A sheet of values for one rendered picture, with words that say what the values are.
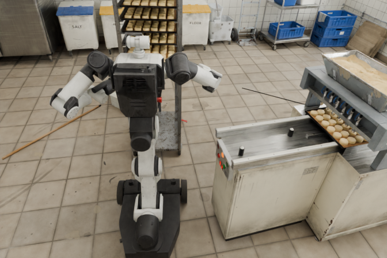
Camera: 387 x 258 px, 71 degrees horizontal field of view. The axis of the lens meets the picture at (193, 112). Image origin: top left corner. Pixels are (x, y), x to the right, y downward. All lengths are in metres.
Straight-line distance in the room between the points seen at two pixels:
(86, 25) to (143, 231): 3.68
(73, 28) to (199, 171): 3.25
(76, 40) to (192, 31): 1.95
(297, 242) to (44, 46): 4.25
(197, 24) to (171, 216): 3.52
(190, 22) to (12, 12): 2.64
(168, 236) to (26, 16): 3.73
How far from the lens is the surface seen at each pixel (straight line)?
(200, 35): 5.03
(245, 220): 2.11
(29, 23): 4.80
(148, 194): 2.06
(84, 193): 2.68
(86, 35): 4.97
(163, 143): 2.78
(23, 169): 3.12
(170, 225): 2.18
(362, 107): 1.81
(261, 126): 1.90
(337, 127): 2.04
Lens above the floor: 2.03
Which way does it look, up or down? 36 degrees down
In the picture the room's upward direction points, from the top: 3 degrees clockwise
